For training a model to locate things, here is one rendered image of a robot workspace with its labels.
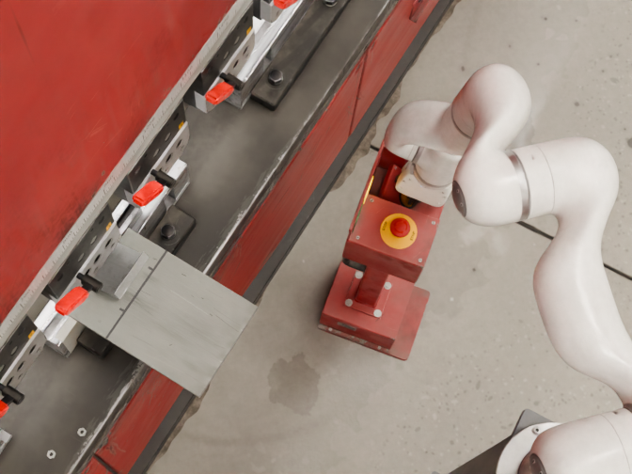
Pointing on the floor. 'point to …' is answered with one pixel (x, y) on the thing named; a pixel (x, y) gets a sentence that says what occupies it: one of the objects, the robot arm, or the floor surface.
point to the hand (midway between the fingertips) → (415, 196)
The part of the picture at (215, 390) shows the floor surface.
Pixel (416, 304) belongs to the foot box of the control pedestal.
